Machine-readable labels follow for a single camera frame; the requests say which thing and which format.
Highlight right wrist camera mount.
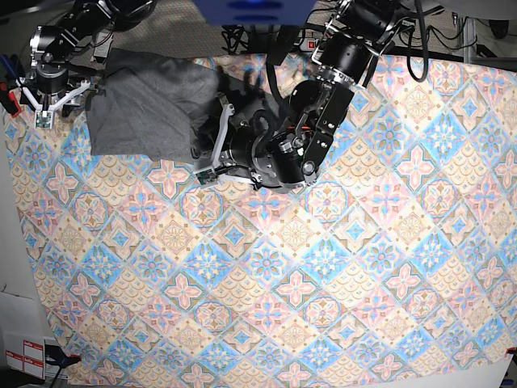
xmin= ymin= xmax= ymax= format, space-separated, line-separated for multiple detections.
xmin=15 ymin=78 xmax=92 ymax=129

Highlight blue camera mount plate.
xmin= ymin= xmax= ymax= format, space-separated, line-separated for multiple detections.
xmin=193 ymin=0 xmax=316 ymax=26

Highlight white cardboard box red labels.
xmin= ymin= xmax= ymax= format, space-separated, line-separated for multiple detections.
xmin=1 ymin=293 xmax=45 ymax=380

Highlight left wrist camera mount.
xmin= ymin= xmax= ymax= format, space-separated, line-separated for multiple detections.
xmin=193 ymin=93 xmax=256 ymax=188

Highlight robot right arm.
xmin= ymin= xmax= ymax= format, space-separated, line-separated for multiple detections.
xmin=23 ymin=1 xmax=157 ymax=111

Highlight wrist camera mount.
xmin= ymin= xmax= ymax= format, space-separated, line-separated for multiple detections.
xmin=15 ymin=78 xmax=92 ymax=129
xmin=193 ymin=93 xmax=256 ymax=188

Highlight patterned colourful tablecloth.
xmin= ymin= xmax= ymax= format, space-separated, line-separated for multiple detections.
xmin=1 ymin=57 xmax=516 ymax=387

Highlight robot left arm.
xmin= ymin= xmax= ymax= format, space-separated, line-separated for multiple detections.
xmin=194 ymin=1 xmax=426 ymax=192

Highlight blue clamp handle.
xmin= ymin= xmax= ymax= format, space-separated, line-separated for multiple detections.
xmin=1 ymin=53 xmax=29 ymax=87

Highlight white power strip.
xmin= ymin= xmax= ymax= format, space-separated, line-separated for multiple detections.
xmin=299 ymin=37 xmax=324 ymax=53

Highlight black orange clamp bottom left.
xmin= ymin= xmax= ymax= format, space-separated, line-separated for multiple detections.
xmin=44 ymin=345 xmax=81 ymax=369

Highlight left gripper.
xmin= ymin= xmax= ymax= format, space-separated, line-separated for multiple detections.
xmin=193 ymin=108 xmax=307 ymax=192

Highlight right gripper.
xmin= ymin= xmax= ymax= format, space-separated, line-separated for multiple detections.
xmin=36 ymin=64 xmax=69 ymax=105

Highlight grey T-shirt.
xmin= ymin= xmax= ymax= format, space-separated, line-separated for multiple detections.
xmin=86 ymin=48 xmax=221 ymax=163

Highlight black centre post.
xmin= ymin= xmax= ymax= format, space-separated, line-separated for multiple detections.
xmin=267 ymin=25 xmax=301 ymax=66

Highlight red black clamp left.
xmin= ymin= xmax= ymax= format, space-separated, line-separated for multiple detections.
xmin=0 ymin=82 xmax=21 ymax=118

